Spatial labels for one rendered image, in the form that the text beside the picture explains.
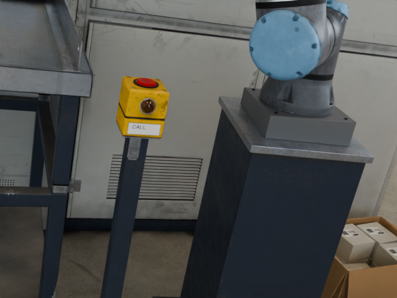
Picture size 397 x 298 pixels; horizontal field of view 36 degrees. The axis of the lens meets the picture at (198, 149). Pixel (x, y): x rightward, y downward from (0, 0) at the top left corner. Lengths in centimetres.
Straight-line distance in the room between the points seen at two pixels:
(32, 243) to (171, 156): 61
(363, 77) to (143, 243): 105
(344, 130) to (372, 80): 95
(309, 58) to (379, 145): 137
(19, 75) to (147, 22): 80
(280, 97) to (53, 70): 54
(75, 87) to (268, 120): 45
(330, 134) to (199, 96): 78
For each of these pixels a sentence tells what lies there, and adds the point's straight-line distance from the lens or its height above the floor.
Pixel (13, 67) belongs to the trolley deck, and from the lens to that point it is 136.
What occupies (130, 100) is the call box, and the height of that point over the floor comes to 88.
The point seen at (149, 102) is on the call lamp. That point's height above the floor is 88.
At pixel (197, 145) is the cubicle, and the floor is 39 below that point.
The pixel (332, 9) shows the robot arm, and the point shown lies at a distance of 148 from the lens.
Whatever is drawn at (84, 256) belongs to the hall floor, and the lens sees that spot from 224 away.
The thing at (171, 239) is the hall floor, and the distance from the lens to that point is 241.
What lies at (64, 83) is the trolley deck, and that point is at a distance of 138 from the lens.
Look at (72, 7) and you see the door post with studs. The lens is 204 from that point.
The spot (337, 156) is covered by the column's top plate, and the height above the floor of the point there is 74.
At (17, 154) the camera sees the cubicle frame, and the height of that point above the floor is 31.
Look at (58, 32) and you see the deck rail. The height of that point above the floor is 85.
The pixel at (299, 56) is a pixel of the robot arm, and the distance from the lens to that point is 129.
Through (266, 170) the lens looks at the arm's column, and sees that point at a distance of 147.
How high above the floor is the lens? 128
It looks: 23 degrees down
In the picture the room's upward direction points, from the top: 12 degrees clockwise
